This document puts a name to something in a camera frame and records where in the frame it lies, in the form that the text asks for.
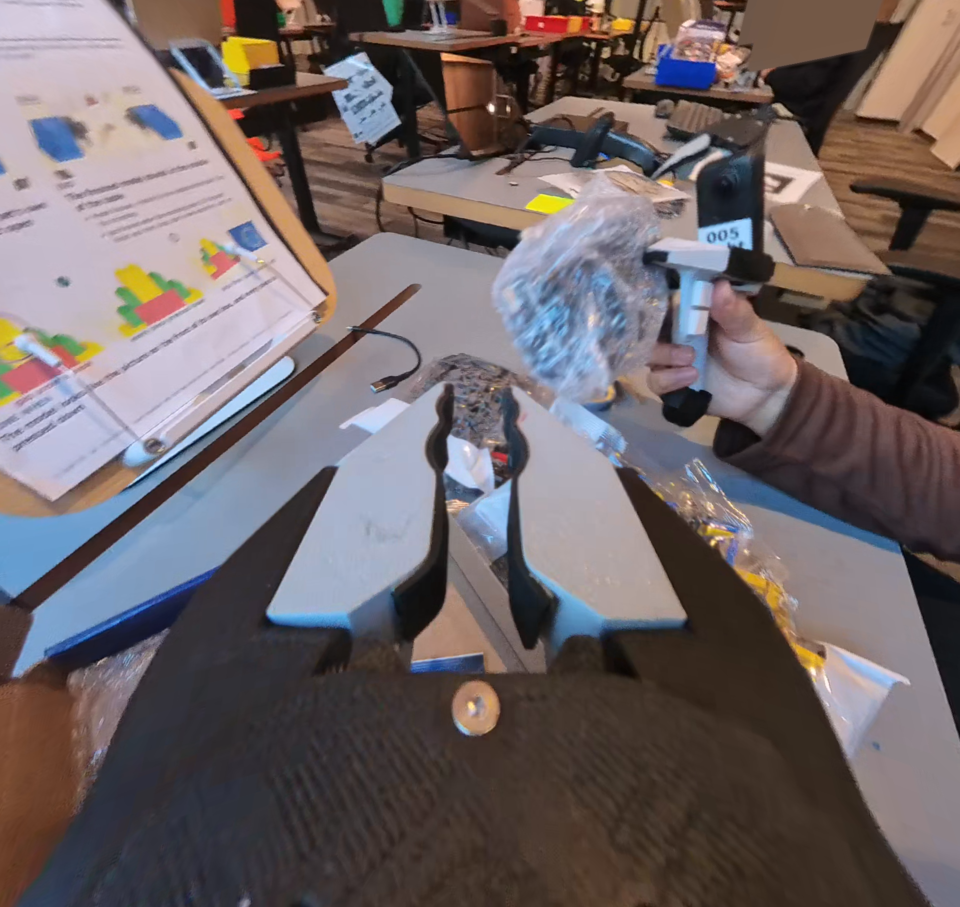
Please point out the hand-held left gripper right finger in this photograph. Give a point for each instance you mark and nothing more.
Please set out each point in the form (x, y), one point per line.
(592, 539)

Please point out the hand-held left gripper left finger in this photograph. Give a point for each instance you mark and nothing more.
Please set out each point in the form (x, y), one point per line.
(352, 539)

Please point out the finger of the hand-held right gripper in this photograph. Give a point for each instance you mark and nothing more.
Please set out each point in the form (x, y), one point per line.
(690, 254)

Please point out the clear bag of dark pieces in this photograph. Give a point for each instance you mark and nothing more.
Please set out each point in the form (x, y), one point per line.
(480, 506)

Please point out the clear bag of tan pieces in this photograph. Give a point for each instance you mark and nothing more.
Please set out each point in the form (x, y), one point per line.
(720, 539)

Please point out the blue robot kit box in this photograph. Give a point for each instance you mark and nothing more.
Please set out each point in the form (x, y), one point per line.
(30, 772)

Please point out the person's right forearm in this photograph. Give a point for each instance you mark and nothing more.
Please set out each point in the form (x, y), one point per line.
(862, 457)

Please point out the background grey desk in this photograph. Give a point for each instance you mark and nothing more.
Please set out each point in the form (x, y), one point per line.
(742, 93)
(465, 179)

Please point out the dark brown desk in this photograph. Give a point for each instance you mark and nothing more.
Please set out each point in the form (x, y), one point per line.
(450, 38)
(300, 86)

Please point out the person's right hand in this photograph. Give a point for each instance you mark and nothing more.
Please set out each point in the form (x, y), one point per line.
(750, 367)

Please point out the distant grey gripper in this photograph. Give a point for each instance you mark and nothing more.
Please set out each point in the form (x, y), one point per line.
(694, 155)

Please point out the black keyboard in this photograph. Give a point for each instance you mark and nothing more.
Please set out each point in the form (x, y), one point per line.
(697, 118)

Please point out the small blue bin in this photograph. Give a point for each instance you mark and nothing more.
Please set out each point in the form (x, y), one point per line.
(684, 71)

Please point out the yellow sticky note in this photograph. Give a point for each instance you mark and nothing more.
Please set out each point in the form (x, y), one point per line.
(547, 203)

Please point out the black office chair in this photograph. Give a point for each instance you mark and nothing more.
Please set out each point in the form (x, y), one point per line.
(911, 198)

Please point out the white stand base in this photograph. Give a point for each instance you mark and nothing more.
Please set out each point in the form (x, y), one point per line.
(247, 389)

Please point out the red plastic bin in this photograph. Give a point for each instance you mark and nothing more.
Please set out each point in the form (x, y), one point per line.
(546, 22)

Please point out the hanging white paper sheet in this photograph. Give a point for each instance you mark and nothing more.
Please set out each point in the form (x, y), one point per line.
(364, 101)

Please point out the instruction sheet on stand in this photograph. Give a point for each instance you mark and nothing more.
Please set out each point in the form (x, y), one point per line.
(271, 185)

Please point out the printed instruction sheet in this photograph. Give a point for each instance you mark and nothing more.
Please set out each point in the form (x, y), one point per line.
(112, 172)

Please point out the yellow plastic bin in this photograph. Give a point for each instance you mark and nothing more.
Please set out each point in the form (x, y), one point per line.
(247, 56)

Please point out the white tablet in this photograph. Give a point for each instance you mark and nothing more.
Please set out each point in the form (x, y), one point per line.
(202, 67)

